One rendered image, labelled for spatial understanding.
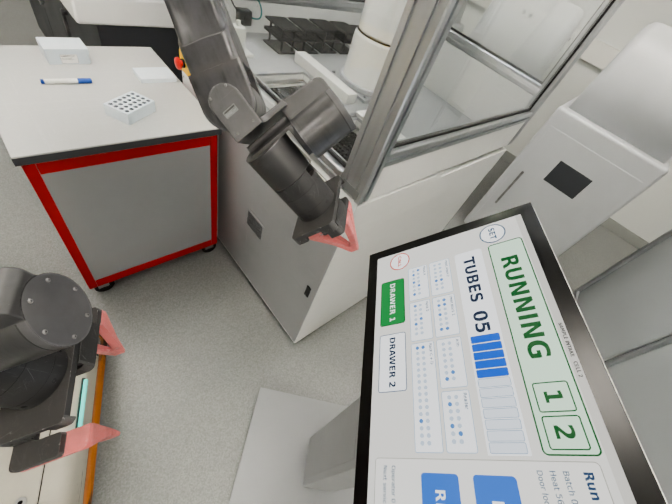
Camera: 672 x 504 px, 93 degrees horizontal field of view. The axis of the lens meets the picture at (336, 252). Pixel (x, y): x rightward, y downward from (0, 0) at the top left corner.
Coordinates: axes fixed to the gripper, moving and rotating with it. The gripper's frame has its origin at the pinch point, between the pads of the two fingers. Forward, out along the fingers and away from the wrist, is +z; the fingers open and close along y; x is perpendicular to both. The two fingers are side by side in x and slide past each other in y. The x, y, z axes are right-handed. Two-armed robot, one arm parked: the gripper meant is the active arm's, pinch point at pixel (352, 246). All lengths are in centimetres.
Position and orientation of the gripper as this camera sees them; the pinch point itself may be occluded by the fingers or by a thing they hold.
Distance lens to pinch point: 48.4
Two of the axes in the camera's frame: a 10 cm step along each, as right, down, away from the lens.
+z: 5.6, 6.0, 5.8
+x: -8.2, 3.1, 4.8
